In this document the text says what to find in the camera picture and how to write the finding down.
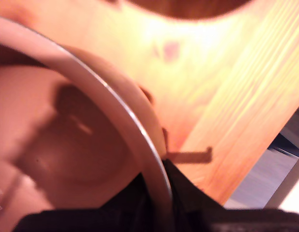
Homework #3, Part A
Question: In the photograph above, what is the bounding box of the metallic pot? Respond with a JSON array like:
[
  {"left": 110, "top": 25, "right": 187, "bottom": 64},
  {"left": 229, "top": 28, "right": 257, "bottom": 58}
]
[{"left": 0, "top": 15, "right": 174, "bottom": 232}]

